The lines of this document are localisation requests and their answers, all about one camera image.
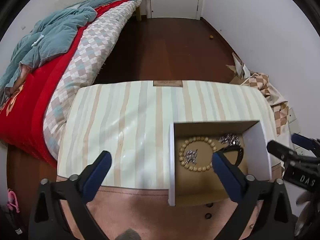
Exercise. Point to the pink slipper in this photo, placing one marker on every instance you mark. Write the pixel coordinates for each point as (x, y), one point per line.
(12, 203)

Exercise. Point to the white cardboard box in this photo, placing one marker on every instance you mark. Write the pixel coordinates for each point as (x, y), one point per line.
(208, 161)

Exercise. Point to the red bed blanket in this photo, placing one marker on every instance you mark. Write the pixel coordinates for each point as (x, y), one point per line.
(22, 114)

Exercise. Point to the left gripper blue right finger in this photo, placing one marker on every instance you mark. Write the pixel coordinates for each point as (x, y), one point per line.
(230, 176)

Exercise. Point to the teal quilted blanket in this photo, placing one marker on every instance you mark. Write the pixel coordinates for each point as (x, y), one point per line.
(49, 38)

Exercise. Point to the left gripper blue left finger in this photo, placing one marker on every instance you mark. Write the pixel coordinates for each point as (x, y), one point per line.
(93, 176)

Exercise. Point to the beige checkered cloth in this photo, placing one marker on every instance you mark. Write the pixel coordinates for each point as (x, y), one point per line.
(277, 102)

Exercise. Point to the white power strip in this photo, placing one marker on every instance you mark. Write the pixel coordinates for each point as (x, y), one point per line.
(294, 127)

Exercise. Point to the torn cardboard pieces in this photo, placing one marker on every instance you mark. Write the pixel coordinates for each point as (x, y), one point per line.
(241, 72)

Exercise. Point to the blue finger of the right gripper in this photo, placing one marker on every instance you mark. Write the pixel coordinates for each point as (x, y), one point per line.
(280, 151)
(302, 141)

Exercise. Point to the checkered bed mattress cover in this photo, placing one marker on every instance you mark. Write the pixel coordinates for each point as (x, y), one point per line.
(96, 44)

